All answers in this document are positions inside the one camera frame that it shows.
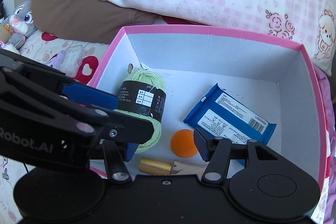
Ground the clear floss pick box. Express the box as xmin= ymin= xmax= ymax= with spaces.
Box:
xmin=61 ymin=45 xmax=85 ymax=78

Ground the blue wipes pack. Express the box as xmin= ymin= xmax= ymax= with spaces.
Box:
xmin=183 ymin=82 xmax=277 ymax=169

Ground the green yarn ball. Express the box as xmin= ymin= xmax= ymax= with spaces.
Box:
xmin=116 ymin=68 xmax=166 ymax=153

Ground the purple plush toy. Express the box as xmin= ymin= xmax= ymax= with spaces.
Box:
xmin=46 ymin=50 xmax=66 ymax=69

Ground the gold cylinder bottle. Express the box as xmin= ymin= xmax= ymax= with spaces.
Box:
xmin=138 ymin=157 xmax=183 ymax=176

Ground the white red bear blanket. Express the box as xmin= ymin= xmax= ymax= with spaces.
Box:
xmin=0 ymin=17 xmax=336 ymax=224

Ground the orange ball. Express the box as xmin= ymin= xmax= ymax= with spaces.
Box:
xmin=170 ymin=129 xmax=198 ymax=158

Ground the pink cardboard box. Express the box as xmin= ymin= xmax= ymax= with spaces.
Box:
xmin=86 ymin=24 xmax=330 ymax=224

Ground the grey bunny plush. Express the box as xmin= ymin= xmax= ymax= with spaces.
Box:
xmin=8 ymin=0 xmax=37 ymax=50

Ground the small brown plush toy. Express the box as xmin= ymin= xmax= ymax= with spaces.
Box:
xmin=0 ymin=24 xmax=13 ymax=44

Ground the brown pillow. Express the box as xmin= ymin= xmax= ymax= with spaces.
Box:
xmin=31 ymin=0 xmax=159 ymax=44

